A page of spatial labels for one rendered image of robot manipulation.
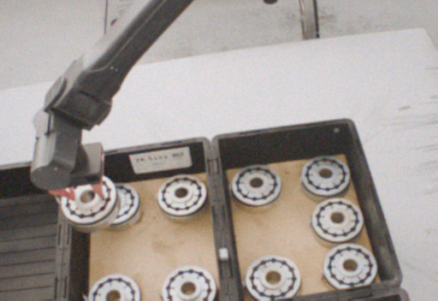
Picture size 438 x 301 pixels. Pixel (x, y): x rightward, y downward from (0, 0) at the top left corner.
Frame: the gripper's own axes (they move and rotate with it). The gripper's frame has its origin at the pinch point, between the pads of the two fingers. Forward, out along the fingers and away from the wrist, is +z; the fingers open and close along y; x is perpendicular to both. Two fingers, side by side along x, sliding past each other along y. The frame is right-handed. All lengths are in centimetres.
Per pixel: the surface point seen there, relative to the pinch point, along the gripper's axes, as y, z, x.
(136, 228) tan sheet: 3.8, 21.7, 6.1
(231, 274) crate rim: 22.7, 13.2, -11.5
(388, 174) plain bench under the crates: 62, 36, 21
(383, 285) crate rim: 48, 12, -19
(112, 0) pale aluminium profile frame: -28, 90, 192
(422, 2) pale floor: 136, 108, 184
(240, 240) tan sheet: 25.0, 22.0, 0.4
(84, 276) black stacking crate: -6.8, 20.5, -4.6
